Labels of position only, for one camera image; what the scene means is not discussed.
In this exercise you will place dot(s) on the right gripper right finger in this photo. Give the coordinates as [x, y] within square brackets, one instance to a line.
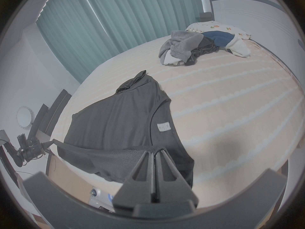
[169, 180]

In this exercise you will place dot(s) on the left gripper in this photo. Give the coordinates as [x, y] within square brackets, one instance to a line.
[35, 148]

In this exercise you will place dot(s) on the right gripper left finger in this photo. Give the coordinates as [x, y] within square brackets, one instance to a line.
[140, 180]

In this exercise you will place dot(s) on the black T-shirt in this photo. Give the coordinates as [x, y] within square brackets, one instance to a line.
[119, 127]

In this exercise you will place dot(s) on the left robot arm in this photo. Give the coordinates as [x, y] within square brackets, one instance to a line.
[19, 156]

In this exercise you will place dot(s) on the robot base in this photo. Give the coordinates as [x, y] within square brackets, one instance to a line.
[100, 195]

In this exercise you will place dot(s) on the bed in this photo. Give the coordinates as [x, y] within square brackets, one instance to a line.
[226, 104]

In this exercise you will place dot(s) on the pile of clothes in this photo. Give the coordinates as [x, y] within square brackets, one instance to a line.
[183, 46]

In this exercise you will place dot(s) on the black chest of drawers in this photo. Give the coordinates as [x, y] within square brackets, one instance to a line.
[54, 111]

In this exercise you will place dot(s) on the blue-green curtain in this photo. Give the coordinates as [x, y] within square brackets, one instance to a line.
[71, 37]
[143, 11]

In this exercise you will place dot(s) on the white printed pillow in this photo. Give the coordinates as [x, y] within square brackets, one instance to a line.
[221, 27]

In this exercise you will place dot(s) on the grey bedside table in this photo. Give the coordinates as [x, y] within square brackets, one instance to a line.
[205, 16]

